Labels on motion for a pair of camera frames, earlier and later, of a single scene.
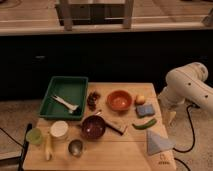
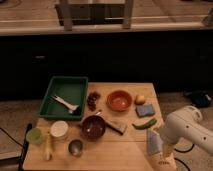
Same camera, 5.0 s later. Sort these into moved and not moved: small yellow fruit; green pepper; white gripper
Moved: white gripper
Not moved: green pepper; small yellow fruit
